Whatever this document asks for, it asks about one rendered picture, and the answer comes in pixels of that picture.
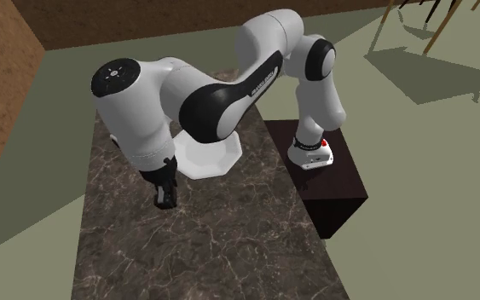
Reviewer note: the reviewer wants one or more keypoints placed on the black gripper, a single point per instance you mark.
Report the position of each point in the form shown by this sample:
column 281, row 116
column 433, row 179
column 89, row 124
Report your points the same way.
column 159, row 174

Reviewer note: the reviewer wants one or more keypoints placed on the dark robot stand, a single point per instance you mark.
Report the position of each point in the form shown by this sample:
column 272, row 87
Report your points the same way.
column 335, row 195

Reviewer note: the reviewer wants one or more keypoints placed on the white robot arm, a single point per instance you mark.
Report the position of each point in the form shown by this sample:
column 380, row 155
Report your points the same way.
column 139, row 112

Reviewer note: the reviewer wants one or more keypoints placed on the wooden furniture legs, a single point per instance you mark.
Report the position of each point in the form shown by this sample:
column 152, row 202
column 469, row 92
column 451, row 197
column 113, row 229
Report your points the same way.
column 441, row 31

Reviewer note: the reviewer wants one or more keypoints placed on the white octagonal plate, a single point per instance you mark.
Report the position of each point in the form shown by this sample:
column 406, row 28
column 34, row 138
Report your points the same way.
column 206, row 160

